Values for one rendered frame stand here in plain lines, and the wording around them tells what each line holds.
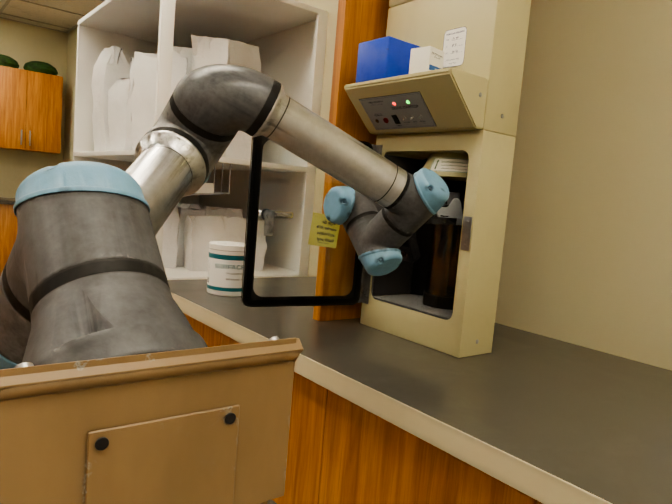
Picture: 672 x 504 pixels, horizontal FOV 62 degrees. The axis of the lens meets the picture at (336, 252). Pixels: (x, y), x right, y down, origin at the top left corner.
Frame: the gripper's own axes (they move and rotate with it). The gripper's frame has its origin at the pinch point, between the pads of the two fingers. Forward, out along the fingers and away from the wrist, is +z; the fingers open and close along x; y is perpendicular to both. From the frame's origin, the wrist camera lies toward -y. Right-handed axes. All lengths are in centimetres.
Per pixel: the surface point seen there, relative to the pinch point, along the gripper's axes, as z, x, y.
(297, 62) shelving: 32, 120, 59
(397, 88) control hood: -20.2, 0.5, 27.1
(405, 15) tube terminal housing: -9.9, 11.0, 46.4
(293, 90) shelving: 32, 121, 47
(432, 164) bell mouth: -7.8, 0.0, 12.5
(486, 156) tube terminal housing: -8.2, -14.8, 14.2
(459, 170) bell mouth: -6.1, -6.4, 11.4
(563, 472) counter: -38, -54, -28
